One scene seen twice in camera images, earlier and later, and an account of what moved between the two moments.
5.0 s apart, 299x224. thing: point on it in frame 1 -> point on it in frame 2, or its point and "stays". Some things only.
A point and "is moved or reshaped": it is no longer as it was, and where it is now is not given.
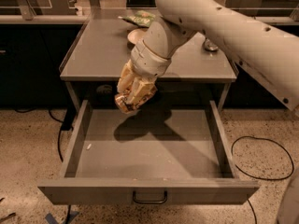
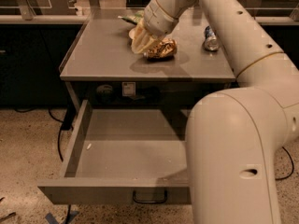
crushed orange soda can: x=127 y=107 is moved or reshaped
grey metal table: x=198 y=70 stays
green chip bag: x=141 y=18 stays
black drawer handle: x=149 y=202 stays
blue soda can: x=209 y=46 stays
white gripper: x=149 y=63 -> x=156 y=22
